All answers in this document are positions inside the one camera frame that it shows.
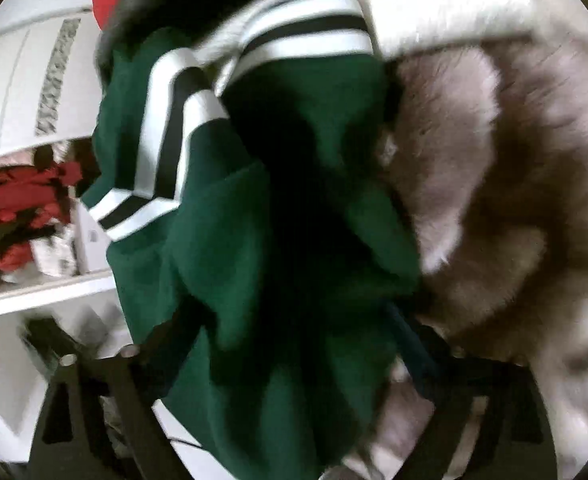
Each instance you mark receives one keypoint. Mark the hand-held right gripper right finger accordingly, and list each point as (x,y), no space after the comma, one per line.
(414,355)

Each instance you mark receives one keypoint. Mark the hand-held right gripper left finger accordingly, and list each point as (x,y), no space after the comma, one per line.
(143,360)

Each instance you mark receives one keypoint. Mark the green white varsity jacket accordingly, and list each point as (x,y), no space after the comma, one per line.
(213,240)

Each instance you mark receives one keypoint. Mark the red hanging clothes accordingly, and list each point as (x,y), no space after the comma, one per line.
(18,200)

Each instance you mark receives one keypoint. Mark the white wardrobe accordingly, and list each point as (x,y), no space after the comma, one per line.
(23,300)

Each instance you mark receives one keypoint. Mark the white floral bedding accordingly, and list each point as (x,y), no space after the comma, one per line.
(53,255)

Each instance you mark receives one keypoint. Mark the floral fleece blanket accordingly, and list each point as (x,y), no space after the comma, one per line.
(524,185)

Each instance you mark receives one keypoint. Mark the white wardrobe sliding door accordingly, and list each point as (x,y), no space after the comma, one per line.
(13,85)

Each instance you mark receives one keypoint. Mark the white grey hoodie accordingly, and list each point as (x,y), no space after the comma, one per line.
(424,0)

